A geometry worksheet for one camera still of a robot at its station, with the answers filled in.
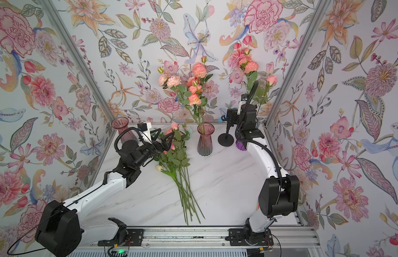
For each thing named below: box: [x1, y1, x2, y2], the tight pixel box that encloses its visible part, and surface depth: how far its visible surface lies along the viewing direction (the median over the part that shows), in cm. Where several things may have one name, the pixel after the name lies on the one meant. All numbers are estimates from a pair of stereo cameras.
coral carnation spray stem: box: [232, 47, 260, 95], surface depth 88 cm
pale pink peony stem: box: [157, 73, 202, 125], surface depth 81 cm
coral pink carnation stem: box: [192, 55, 208, 97], surface depth 84 cm
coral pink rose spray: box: [187, 84, 209, 128], surface depth 82 cm
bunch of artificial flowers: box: [154, 122, 206, 226], surface depth 95 cm
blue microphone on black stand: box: [217, 113, 235, 147], surface depth 112 cm
